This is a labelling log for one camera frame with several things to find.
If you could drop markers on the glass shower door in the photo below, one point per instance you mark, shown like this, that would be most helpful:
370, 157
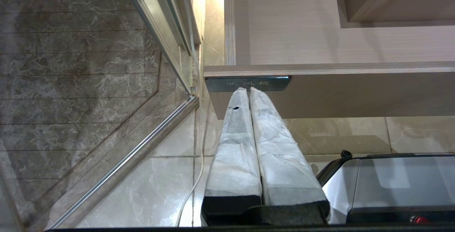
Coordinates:
167, 47

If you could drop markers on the black drawer label plate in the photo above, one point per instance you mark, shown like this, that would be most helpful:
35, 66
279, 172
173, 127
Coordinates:
247, 83

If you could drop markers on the wooden drawer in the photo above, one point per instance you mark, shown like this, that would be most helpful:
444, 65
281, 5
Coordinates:
330, 65

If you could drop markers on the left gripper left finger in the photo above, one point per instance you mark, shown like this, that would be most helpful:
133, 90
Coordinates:
234, 161

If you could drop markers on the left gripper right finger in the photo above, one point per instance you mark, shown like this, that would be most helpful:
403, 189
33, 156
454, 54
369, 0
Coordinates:
280, 161

